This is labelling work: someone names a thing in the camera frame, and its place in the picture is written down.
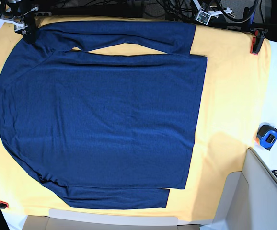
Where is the white cardboard box bottom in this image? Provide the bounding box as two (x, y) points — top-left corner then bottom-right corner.
(23, 209), (200, 230)

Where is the red clamp top right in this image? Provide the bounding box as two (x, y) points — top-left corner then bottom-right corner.
(250, 29), (267, 55)

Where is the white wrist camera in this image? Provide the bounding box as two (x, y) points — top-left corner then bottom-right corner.
(195, 10), (212, 25)
(0, 14), (25, 29)

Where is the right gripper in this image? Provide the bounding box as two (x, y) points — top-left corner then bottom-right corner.
(14, 12), (38, 44)

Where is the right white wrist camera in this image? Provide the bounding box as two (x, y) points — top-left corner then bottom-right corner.
(0, 14), (25, 29)

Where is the white cardboard box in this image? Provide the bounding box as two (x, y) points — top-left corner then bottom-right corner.
(200, 148), (277, 230)
(23, 209), (200, 230)

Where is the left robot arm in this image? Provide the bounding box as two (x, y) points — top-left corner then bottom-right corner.
(192, 0), (235, 18)

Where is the yellow table cloth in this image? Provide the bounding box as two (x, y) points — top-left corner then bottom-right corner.
(0, 23), (271, 222)

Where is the blue long-sleeve shirt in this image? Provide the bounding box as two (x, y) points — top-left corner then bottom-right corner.
(0, 21), (207, 209)

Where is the white cardboard box right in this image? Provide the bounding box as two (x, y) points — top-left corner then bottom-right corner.
(200, 148), (277, 230)

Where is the blue tape measure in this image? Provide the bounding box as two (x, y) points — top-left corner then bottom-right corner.
(256, 123), (277, 151)

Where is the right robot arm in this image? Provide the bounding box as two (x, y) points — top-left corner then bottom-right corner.
(0, 0), (38, 44)

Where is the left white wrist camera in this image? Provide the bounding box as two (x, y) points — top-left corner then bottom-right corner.
(195, 10), (212, 25)

